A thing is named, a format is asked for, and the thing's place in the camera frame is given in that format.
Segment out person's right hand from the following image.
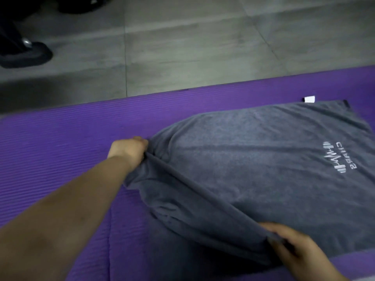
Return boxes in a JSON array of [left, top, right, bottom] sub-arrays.
[[259, 221, 340, 281]]

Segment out black equipment foot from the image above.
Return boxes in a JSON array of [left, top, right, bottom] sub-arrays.
[[0, 37, 54, 69]]

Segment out person's left forearm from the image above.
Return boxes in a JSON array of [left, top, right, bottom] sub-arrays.
[[0, 156, 132, 281]]

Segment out black bench frame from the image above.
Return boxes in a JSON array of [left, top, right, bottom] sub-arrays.
[[0, 0, 41, 56]]

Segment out purple yoga mat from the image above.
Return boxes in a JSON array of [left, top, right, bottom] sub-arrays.
[[0, 64, 375, 281]]

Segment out dark grey tagged towel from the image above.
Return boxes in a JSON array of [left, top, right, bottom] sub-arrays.
[[122, 96, 375, 267]]

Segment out person's left hand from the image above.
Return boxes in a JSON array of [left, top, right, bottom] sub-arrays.
[[107, 136, 150, 175]]

